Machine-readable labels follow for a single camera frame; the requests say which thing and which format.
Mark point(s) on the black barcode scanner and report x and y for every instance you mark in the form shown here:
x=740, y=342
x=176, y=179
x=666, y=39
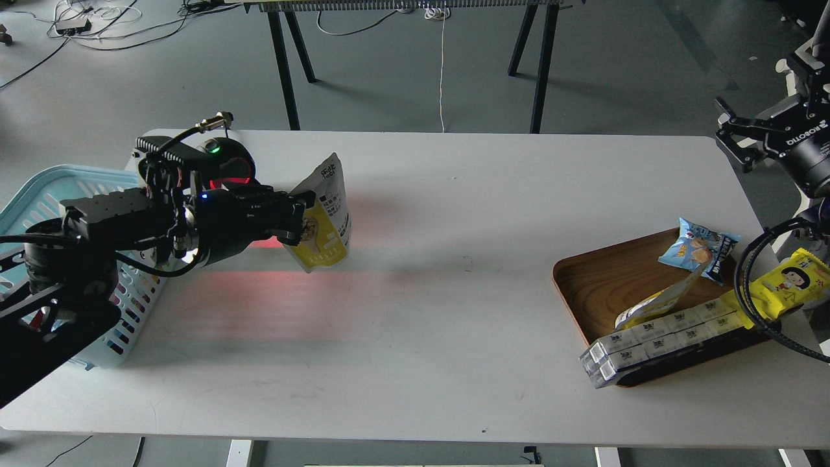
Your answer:
x=235, y=164

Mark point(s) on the yellow cartoon snack bag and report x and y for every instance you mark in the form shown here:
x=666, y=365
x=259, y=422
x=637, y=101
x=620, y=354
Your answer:
x=799, y=280

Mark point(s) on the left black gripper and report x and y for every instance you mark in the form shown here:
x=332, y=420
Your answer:
x=228, y=220

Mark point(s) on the white boxed snack pack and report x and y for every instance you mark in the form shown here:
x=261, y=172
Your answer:
x=662, y=346

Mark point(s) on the yellow nut snack pouch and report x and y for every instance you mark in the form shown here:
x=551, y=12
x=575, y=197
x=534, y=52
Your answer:
x=326, y=227

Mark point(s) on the light blue plastic basket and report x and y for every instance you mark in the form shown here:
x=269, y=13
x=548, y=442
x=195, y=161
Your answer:
x=137, y=292

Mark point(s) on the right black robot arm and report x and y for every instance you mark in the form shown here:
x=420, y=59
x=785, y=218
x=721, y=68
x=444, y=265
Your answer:
x=811, y=210

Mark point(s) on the blue snack bag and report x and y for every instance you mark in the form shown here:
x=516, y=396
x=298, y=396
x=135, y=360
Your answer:
x=697, y=245

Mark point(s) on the yellow white snack pouch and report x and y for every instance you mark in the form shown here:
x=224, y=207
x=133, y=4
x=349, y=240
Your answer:
x=659, y=303

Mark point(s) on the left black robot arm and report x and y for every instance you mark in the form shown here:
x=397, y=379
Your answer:
x=72, y=261

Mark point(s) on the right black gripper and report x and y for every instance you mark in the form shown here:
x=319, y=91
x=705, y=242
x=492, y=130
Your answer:
x=797, y=138

